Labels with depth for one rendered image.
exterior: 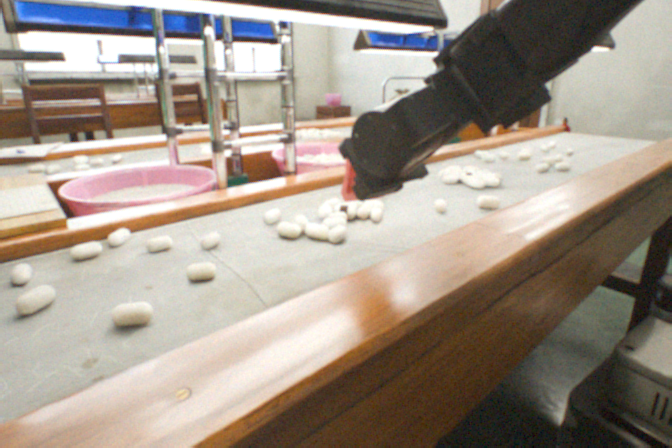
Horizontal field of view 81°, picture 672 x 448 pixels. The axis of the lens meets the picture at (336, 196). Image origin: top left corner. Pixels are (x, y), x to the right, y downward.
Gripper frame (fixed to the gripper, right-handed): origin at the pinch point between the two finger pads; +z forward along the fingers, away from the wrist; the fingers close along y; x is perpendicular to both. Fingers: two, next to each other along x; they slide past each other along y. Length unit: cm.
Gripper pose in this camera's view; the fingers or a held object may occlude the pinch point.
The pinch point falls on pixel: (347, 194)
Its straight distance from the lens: 51.1
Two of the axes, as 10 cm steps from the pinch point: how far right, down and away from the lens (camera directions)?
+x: 4.3, 8.7, -2.5
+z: -4.8, 4.5, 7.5
